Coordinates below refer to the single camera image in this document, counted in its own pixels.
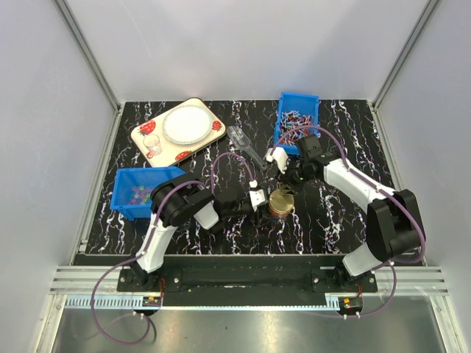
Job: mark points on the small clear glass cup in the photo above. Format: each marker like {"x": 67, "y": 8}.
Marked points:
{"x": 153, "y": 145}

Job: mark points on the white paper plate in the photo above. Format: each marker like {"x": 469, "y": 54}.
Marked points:
{"x": 187, "y": 125}

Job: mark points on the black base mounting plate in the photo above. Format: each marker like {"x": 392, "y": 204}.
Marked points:
{"x": 267, "y": 275}

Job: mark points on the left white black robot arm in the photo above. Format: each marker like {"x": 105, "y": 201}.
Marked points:
{"x": 177, "y": 201}

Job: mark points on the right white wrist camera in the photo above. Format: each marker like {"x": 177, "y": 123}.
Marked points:
{"x": 278, "y": 156}

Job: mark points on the white slotted cable duct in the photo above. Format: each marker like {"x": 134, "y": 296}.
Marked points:
{"x": 198, "y": 301}

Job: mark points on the blue bin of star candies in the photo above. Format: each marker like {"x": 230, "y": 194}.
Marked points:
{"x": 133, "y": 186}

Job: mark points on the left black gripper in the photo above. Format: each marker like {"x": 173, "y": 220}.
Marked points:
{"x": 263, "y": 216}

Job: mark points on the blue bin of wrapped candies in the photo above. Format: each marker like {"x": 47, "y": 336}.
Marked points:
{"x": 294, "y": 110}

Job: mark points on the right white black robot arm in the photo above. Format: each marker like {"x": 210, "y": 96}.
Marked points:
{"x": 393, "y": 221}

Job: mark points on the clear glass jar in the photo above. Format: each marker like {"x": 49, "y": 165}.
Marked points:
{"x": 274, "y": 212}

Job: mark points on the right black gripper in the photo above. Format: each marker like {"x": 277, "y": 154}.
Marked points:
{"x": 285, "y": 182}

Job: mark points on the strawberry pattern tray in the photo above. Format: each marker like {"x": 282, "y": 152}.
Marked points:
{"x": 175, "y": 153}

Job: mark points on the clear plastic scoop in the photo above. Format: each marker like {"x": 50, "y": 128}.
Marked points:
{"x": 243, "y": 143}

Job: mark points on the aluminium frame rail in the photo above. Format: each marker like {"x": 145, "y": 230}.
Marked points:
{"x": 409, "y": 280}

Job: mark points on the white round jar lid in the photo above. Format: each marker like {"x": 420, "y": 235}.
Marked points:
{"x": 281, "y": 199}

